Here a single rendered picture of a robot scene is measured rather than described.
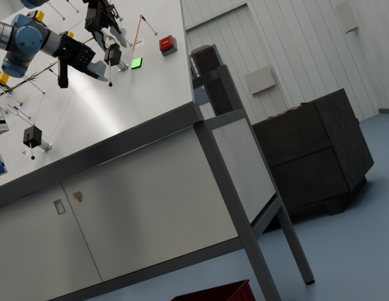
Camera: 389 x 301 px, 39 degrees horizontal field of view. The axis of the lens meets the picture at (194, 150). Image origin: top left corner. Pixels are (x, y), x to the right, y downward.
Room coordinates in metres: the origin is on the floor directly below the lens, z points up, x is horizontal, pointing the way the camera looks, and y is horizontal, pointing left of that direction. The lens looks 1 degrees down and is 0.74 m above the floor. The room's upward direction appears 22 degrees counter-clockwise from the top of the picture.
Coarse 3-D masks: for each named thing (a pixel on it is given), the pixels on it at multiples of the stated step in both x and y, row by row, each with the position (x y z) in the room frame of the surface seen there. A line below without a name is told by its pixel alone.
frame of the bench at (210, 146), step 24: (216, 120) 1.93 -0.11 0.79; (216, 144) 1.83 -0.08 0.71; (216, 168) 1.81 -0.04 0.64; (240, 216) 1.80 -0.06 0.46; (264, 216) 2.02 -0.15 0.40; (288, 216) 2.35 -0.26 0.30; (240, 240) 1.81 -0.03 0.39; (288, 240) 2.34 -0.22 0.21; (168, 264) 1.91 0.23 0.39; (192, 264) 1.88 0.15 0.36; (264, 264) 1.81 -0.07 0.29; (96, 288) 2.01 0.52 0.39; (264, 288) 1.81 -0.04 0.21
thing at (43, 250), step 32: (64, 192) 2.00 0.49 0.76; (0, 224) 2.11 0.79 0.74; (32, 224) 2.06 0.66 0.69; (64, 224) 2.02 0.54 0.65; (0, 256) 2.13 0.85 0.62; (32, 256) 2.08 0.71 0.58; (64, 256) 2.04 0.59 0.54; (0, 288) 2.15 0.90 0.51; (32, 288) 2.10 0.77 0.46; (64, 288) 2.06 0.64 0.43
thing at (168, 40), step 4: (168, 36) 1.94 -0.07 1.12; (172, 36) 1.95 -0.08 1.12; (160, 40) 1.96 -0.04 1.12; (164, 40) 1.94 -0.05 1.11; (168, 40) 1.93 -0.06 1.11; (172, 40) 1.93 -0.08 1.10; (160, 44) 1.94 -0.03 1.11; (164, 44) 1.93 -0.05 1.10; (168, 44) 1.92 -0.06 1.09; (172, 44) 1.92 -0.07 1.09; (160, 48) 1.93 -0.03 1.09; (164, 48) 1.93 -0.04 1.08; (168, 48) 1.93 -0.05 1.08
